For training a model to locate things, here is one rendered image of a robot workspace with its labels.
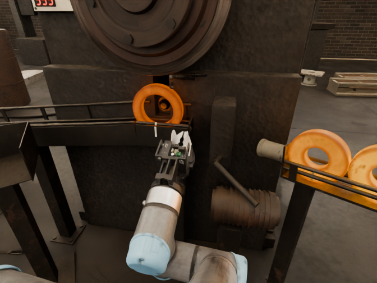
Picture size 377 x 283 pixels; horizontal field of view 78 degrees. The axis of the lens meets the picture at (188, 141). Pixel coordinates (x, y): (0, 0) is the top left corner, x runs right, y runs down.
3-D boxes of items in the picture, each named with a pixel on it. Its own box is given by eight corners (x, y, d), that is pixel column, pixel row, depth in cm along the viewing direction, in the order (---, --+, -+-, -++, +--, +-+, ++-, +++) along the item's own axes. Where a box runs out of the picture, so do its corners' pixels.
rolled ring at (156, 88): (182, 86, 77) (183, 83, 79) (128, 83, 80) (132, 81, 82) (182, 136, 86) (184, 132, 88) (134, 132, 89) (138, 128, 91)
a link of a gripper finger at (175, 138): (183, 119, 63) (175, 144, 57) (184, 135, 68) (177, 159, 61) (171, 118, 64) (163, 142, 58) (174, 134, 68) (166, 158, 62)
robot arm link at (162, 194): (179, 222, 50) (143, 217, 52) (183, 203, 54) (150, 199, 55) (176, 205, 45) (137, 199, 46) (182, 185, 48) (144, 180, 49)
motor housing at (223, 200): (208, 266, 110) (214, 177, 84) (256, 275, 107) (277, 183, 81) (205, 296, 99) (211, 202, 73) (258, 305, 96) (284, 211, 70)
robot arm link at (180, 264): (191, 290, 51) (187, 276, 44) (144, 278, 54) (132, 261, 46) (198, 254, 57) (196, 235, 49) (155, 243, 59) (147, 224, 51)
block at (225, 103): (211, 150, 95) (214, 94, 84) (230, 153, 94) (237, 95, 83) (208, 165, 86) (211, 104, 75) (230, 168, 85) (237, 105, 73)
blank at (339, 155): (295, 123, 68) (290, 126, 66) (358, 135, 58) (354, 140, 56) (289, 168, 75) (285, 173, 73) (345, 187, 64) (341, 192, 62)
